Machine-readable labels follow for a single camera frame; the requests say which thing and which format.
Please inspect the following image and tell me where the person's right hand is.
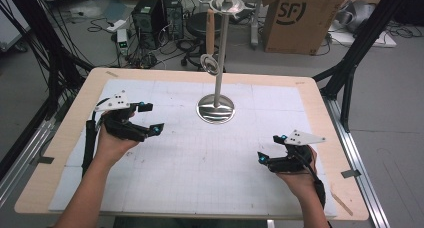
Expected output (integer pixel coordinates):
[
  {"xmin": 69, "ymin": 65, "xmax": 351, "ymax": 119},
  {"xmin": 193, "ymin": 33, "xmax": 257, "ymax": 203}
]
[{"xmin": 276, "ymin": 145, "xmax": 322, "ymax": 198}]

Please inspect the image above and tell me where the person's dark clothing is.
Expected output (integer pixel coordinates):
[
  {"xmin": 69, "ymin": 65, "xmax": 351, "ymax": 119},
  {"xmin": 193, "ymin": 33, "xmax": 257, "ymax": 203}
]
[{"xmin": 113, "ymin": 217, "xmax": 269, "ymax": 228}]

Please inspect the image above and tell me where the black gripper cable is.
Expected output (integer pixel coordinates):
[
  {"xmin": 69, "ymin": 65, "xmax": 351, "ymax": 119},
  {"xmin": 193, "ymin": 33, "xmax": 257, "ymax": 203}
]
[
  {"xmin": 81, "ymin": 97, "xmax": 111, "ymax": 178},
  {"xmin": 293, "ymin": 151, "xmax": 327, "ymax": 209}
]

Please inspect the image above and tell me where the tangle of black floor cables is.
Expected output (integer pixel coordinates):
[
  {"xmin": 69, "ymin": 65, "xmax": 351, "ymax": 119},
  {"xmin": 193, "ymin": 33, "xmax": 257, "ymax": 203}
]
[{"xmin": 87, "ymin": 16, "xmax": 188, "ymax": 70}]

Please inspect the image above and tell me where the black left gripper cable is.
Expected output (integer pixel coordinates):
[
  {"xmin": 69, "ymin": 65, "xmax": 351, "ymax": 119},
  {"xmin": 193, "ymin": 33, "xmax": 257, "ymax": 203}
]
[{"xmin": 81, "ymin": 97, "xmax": 111, "ymax": 178}]

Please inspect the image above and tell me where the aluminium rail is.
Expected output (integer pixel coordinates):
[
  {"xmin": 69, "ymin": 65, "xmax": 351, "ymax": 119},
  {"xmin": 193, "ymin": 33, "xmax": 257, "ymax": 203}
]
[
  {"xmin": 320, "ymin": 95, "xmax": 392, "ymax": 228},
  {"xmin": 0, "ymin": 116, "xmax": 59, "ymax": 207}
]

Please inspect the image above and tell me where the black round stool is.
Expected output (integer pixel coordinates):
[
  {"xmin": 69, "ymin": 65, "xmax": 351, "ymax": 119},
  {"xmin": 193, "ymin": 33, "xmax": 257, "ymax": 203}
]
[{"xmin": 180, "ymin": 11, "xmax": 228, "ymax": 72}]

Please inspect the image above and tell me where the thin wooden stick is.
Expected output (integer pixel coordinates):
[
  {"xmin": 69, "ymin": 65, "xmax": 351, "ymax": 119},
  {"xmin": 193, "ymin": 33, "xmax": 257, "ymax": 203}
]
[{"xmin": 329, "ymin": 191, "xmax": 355, "ymax": 217}]

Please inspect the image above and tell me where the person's left hand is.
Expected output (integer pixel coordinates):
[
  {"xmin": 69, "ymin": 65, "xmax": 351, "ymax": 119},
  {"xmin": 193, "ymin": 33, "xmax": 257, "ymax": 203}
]
[{"xmin": 94, "ymin": 110, "xmax": 142, "ymax": 170}]

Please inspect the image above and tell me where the silver grey bundle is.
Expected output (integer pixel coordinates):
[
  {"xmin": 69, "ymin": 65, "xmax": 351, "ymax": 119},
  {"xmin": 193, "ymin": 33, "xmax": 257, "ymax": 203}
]
[{"xmin": 334, "ymin": 0, "xmax": 378, "ymax": 33}]

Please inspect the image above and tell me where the slim black computer tower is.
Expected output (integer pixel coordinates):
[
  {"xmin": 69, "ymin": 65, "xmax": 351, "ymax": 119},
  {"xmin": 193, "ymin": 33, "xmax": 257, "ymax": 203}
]
[{"xmin": 162, "ymin": 0, "xmax": 185, "ymax": 41}]

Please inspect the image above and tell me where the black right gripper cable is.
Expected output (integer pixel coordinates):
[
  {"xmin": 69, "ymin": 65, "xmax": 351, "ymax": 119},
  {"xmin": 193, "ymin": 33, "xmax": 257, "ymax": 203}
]
[{"xmin": 293, "ymin": 151, "xmax": 327, "ymax": 209}]

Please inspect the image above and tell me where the brown cardboard box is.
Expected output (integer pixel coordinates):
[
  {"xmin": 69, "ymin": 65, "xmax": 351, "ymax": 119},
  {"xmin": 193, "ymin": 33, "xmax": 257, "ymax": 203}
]
[{"xmin": 261, "ymin": 0, "xmax": 355, "ymax": 56}]

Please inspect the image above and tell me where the metal strainer with wooden handle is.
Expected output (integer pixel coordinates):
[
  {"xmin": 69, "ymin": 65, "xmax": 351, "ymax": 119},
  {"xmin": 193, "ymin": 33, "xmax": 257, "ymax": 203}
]
[{"xmin": 199, "ymin": 8, "xmax": 220, "ymax": 74}]

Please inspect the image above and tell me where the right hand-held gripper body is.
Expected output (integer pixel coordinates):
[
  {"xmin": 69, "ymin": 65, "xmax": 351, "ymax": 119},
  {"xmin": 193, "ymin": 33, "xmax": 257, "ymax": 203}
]
[{"xmin": 268, "ymin": 129, "xmax": 327, "ymax": 173}]

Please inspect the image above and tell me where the white flat board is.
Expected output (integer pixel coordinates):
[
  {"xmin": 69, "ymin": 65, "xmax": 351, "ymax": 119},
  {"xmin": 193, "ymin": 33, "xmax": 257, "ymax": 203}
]
[{"xmin": 328, "ymin": 22, "xmax": 398, "ymax": 49}]

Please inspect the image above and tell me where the silver metal stand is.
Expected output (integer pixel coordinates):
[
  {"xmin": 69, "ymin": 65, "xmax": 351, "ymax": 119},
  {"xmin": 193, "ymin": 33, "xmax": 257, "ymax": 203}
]
[{"xmin": 195, "ymin": 0, "xmax": 254, "ymax": 125}]

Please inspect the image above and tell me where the large black computer tower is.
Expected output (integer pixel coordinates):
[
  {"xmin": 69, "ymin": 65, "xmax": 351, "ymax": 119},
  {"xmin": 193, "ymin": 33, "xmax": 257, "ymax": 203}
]
[{"xmin": 131, "ymin": 0, "xmax": 167, "ymax": 51}]

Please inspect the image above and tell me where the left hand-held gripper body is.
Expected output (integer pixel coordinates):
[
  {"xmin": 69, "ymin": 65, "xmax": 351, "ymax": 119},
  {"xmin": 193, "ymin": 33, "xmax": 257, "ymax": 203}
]
[{"xmin": 94, "ymin": 90, "xmax": 150, "ymax": 143}]

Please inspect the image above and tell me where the white power strip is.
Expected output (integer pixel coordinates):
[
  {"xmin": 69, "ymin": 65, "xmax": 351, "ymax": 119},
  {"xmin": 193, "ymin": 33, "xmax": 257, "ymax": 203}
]
[{"xmin": 106, "ymin": 19, "xmax": 127, "ymax": 33}]

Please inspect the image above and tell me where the black metal frame stand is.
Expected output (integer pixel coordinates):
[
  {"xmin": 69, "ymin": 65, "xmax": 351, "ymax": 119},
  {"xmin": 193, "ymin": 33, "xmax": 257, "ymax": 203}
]
[
  {"xmin": 312, "ymin": 0, "xmax": 416, "ymax": 133},
  {"xmin": 0, "ymin": 0, "xmax": 96, "ymax": 181}
]

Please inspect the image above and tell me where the white device with green light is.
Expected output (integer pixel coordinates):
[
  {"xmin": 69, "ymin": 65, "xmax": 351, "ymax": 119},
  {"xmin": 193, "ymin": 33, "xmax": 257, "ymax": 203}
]
[{"xmin": 116, "ymin": 28, "xmax": 130, "ymax": 56}]

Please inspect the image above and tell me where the white grid mat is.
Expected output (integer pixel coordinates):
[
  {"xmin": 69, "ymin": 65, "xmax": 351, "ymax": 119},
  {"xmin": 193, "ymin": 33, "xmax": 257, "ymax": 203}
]
[{"xmin": 48, "ymin": 78, "xmax": 338, "ymax": 219}]

